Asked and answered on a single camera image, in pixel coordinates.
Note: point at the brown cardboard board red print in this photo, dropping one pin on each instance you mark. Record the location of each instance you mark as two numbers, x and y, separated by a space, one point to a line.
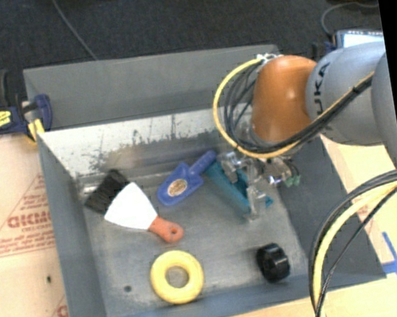
21 264

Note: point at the black bristle brush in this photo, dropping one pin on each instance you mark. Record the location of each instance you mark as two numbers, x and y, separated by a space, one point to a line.
104 191

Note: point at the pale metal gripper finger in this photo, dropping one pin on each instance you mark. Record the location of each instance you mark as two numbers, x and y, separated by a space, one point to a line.
230 167
255 203

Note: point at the teal flat block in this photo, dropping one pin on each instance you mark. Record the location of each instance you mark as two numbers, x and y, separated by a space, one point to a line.
230 190

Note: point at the blue toy shovel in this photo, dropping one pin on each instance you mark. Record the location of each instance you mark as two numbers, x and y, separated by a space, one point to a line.
178 187

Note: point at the grey metal bin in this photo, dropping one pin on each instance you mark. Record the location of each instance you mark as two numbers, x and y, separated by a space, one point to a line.
213 248

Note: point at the black round knob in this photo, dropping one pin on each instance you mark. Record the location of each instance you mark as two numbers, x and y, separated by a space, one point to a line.
273 263

